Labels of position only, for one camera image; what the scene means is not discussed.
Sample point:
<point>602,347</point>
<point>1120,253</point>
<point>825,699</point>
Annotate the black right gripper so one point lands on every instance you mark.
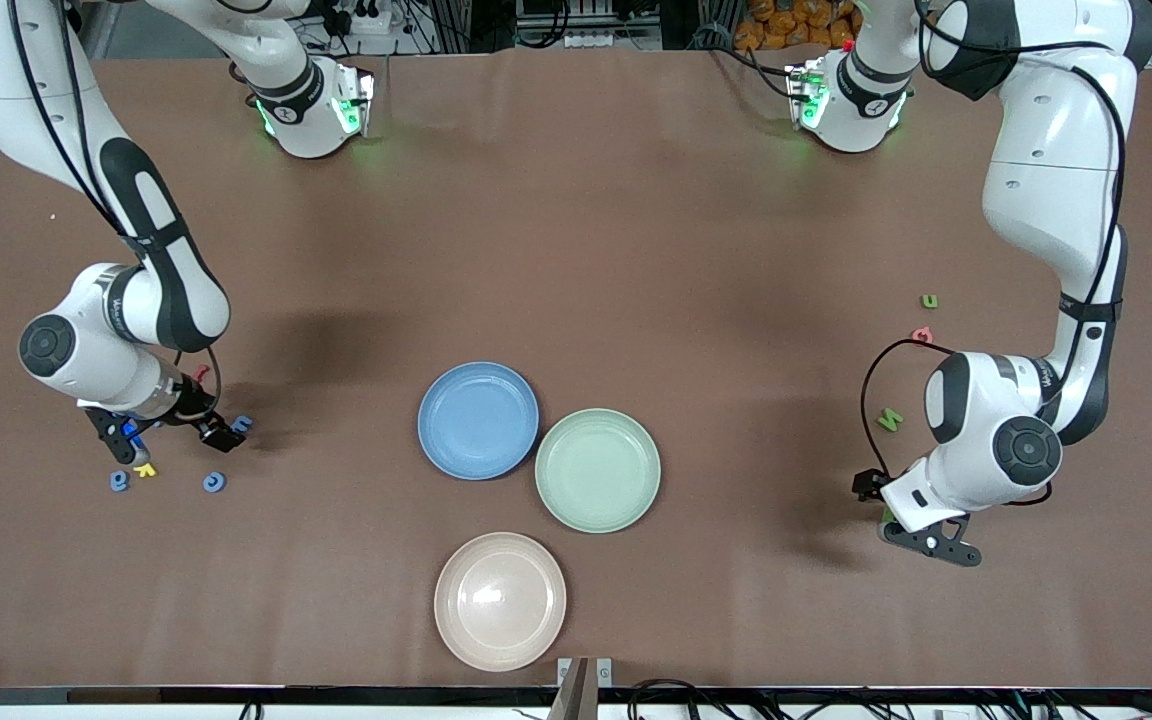
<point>198,419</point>

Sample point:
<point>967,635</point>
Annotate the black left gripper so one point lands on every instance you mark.
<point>871,485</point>

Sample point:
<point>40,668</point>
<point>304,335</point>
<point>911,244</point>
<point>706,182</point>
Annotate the blue foam letter E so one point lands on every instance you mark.
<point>242,423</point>

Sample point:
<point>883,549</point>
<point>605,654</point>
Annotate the blue foam letter C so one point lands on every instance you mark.
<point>208,483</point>

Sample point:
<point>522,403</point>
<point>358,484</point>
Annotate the blue foam letter g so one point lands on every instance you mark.
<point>119,484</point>

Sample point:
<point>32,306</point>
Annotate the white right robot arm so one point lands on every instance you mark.
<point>86,340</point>

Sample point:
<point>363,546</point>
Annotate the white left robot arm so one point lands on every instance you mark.
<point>1046,180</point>

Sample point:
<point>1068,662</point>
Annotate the yellow foam letter Y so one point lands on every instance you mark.
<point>145,468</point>

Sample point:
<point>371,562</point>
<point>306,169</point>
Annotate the pink foam letter Q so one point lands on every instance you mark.
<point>916,337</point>

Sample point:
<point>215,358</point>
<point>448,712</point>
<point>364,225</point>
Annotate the blue plate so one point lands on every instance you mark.
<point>478,420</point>

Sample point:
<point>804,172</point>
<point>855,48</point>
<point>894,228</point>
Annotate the green plate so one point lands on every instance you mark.
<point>598,470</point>

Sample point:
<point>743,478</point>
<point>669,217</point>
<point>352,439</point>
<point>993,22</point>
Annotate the pink beige plate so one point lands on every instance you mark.
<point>500,600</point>

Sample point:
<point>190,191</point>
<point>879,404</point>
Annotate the brown table cover sheet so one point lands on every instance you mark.
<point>636,250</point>

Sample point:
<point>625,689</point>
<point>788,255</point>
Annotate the white power strip black plugs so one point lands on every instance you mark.
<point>368,20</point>

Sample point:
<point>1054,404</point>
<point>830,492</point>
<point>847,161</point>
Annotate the orange fruit net bag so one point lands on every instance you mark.
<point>786,22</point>

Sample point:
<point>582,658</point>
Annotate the aluminium profile camera stand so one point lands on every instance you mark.
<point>584,690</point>

